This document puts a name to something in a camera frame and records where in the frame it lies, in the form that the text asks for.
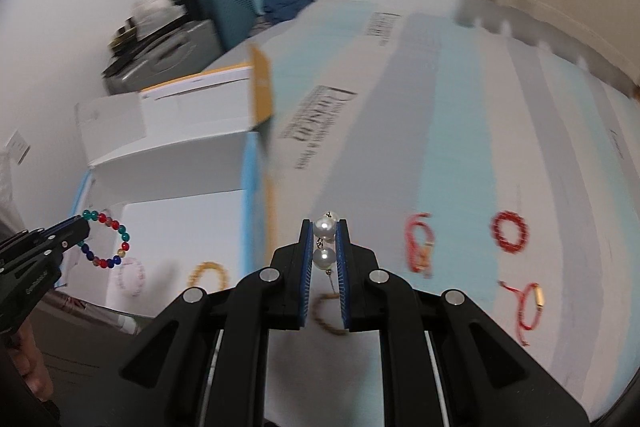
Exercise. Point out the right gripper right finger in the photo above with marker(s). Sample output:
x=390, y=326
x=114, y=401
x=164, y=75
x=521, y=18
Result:
x=445, y=362

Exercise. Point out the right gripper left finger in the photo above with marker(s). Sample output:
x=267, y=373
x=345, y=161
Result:
x=203, y=360

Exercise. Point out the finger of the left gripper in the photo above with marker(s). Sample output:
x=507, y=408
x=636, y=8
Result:
x=70, y=228
x=56, y=248

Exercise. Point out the red cord bracelet gold tube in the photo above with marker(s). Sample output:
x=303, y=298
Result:
x=530, y=304

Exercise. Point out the red cord bracelet small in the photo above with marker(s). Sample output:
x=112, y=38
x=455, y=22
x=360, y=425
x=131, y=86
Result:
x=420, y=243

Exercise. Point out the left hand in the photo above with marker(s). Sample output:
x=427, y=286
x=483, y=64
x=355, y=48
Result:
x=29, y=362

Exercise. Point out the white blue cardboard box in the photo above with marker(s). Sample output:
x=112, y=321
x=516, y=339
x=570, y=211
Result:
x=178, y=187

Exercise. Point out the striped bed sheet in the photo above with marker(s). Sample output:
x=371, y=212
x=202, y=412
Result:
x=528, y=165

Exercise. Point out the grey suitcase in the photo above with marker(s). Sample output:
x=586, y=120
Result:
x=181, y=52

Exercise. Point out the teal suitcase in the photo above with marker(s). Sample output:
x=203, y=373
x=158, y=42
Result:
x=233, y=19

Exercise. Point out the blue clothes pile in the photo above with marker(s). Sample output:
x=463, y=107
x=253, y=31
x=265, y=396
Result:
x=279, y=11

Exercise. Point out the white wall socket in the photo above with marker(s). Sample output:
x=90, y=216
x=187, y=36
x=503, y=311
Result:
x=17, y=147

